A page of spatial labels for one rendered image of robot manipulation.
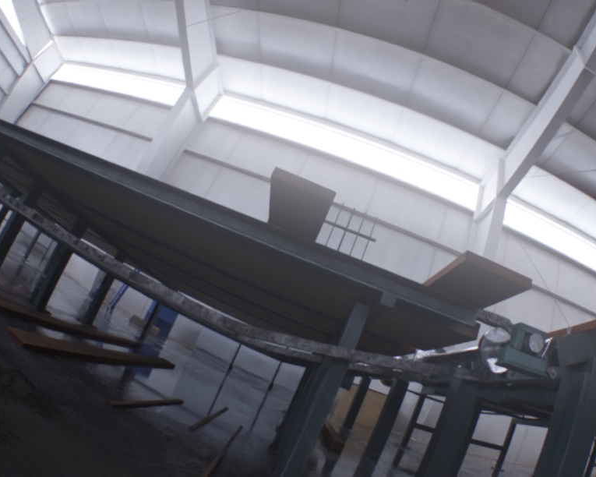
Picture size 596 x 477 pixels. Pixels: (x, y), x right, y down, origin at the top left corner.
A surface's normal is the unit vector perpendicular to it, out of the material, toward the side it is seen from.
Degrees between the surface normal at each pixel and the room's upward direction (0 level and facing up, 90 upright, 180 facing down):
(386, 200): 88
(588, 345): 90
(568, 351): 90
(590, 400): 90
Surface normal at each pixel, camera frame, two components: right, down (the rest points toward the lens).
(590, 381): 0.00, -0.37
